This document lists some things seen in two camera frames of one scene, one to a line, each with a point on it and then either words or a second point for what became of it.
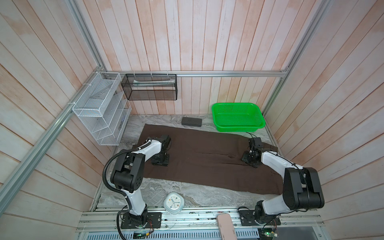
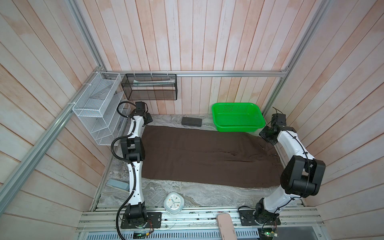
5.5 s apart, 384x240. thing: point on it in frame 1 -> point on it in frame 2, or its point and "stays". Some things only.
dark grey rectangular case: x=191 y=121 stays
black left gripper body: x=161 y=158 -> x=148 y=118
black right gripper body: x=246 y=157 -> x=264 y=134
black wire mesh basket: x=150 y=86 stays
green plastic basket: x=237 y=117 stays
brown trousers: x=202 y=156 stays
